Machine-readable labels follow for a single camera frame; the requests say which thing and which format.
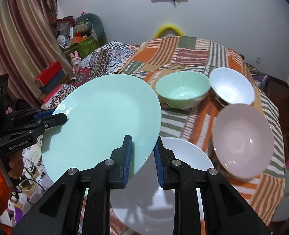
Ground mint green plate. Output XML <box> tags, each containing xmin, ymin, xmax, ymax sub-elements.
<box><xmin>42</xmin><ymin>74</ymin><xmax>161</xmax><ymax>182</ymax></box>

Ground pink bowl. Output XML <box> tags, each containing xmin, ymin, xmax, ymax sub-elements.
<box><xmin>212</xmin><ymin>104</ymin><xmax>274</xmax><ymax>180</ymax></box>

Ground mint green bowl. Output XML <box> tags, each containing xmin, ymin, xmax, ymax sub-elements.
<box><xmin>155</xmin><ymin>71</ymin><xmax>211</xmax><ymax>109</ymax></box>

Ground white bowl brown spots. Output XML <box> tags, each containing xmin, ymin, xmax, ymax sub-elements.
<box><xmin>209</xmin><ymin>67</ymin><xmax>255</xmax><ymax>106</ymax></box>

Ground left hand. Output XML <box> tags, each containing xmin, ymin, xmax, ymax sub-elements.
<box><xmin>8</xmin><ymin>151</ymin><xmax>24</xmax><ymax>179</ymax></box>

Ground dark grey box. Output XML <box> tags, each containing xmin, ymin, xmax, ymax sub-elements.
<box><xmin>39</xmin><ymin>70</ymin><xmax>66</xmax><ymax>94</ymax></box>

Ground red box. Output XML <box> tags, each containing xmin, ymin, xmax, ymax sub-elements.
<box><xmin>34</xmin><ymin>61</ymin><xmax>62</xmax><ymax>88</ymax></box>

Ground pink rabbit toy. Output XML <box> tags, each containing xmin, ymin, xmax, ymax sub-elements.
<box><xmin>70</xmin><ymin>51</ymin><xmax>81</xmax><ymax>75</ymax></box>

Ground striped brown curtain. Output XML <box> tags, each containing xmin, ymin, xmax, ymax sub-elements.
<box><xmin>0</xmin><ymin>0</ymin><xmax>72</xmax><ymax>108</ymax></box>

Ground green storage box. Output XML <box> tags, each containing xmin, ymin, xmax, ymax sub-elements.
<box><xmin>63</xmin><ymin>37</ymin><xmax>103</xmax><ymax>61</ymax></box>

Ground ethnic patterned patchwork blanket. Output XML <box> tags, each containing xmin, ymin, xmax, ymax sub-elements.
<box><xmin>41</xmin><ymin>40</ymin><xmax>140</xmax><ymax>110</ymax></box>

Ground grey green neck pillow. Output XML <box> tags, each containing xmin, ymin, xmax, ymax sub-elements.
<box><xmin>73</xmin><ymin>13</ymin><xmax>105</xmax><ymax>42</ymax></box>

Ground orange striped patchwork quilt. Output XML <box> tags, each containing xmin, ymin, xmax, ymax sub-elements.
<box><xmin>107</xmin><ymin>35</ymin><xmax>287</xmax><ymax>235</ymax></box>

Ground yellow foam arch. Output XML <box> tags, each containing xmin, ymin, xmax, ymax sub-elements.
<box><xmin>153</xmin><ymin>24</ymin><xmax>186</xmax><ymax>39</ymax></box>

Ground white wall socket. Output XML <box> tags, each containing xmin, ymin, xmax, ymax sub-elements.
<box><xmin>255</xmin><ymin>57</ymin><xmax>261</xmax><ymax>64</ymax></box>

